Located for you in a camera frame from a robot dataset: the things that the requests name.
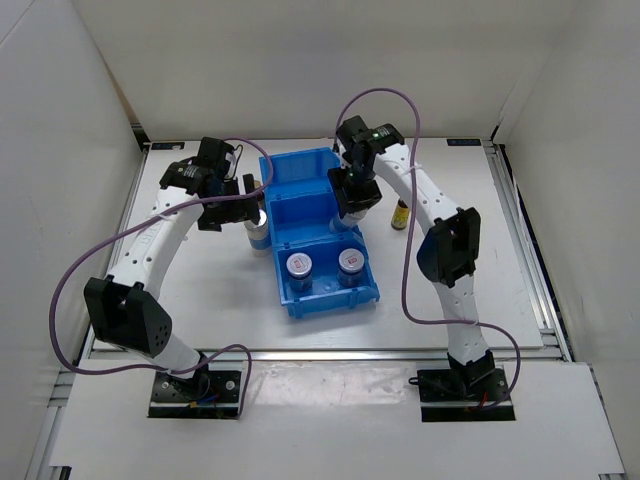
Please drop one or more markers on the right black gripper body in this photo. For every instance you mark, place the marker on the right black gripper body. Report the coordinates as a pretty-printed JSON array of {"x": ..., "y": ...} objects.
[{"x": 358, "y": 187}]

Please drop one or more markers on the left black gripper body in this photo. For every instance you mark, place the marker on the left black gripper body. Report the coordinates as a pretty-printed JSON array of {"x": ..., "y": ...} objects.
[{"x": 231, "y": 211}]

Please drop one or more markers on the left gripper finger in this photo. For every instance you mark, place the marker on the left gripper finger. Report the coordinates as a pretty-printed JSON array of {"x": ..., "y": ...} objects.
[
  {"x": 249, "y": 185},
  {"x": 257, "y": 210}
]

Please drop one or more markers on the silver-lid shaker can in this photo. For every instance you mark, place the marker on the silver-lid shaker can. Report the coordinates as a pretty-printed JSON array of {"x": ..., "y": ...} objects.
[
  {"x": 259, "y": 235},
  {"x": 346, "y": 222}
]

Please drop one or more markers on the small brown yellow bottle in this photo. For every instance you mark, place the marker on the small brown yellow bottle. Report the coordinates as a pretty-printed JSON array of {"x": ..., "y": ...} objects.
[{"x": 400, "y": 217}]

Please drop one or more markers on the white-lid spice jar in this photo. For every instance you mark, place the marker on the white-lid spice jar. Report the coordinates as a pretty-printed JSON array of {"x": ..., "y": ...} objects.
[
  {"x": 351, "y": 264},
  {"x": 299, "y": 269}
]

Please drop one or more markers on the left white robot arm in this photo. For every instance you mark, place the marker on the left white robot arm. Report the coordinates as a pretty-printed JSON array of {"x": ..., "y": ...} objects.
[{"x": 123, "y": 307}]

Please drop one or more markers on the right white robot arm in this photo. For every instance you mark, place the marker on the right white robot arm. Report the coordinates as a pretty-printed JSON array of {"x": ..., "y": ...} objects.
[{"x": 450, "y": 247}]

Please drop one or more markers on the blue three-compartment bin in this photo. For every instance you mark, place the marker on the blue three-compartment bin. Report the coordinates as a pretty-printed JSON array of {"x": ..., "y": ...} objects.
[{"x": 300, "y": 205}]

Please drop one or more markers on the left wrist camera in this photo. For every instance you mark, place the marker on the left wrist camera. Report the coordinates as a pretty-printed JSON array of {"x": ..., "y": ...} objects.
[{"x": 217, "y": 157}]

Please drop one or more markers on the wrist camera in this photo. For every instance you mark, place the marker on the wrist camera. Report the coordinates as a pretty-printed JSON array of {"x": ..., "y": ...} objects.
[
  {"x": 349, "y": 129},
  {"x": 217, "y": 157}
]

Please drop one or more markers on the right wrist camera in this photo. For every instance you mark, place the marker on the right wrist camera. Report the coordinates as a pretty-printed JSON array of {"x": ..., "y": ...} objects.
[{"x": 349, "y": 129}]

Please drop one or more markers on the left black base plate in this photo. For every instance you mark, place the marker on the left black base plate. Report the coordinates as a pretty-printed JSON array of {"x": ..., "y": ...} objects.
[{"x": 213, "y": 393}]

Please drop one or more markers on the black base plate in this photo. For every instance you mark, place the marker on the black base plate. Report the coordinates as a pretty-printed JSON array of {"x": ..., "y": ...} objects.
[
  {"x": 444, "y": 398},
  {"x": 213, "y": 393}
]

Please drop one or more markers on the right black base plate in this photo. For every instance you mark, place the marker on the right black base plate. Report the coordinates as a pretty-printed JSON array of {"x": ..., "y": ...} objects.
[{"x": 444, "y": 398}]

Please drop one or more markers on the aluminium frame rail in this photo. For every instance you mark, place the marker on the aluminium frame rail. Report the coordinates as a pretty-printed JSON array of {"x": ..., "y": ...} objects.
[{"x": 329, "y": 396}]

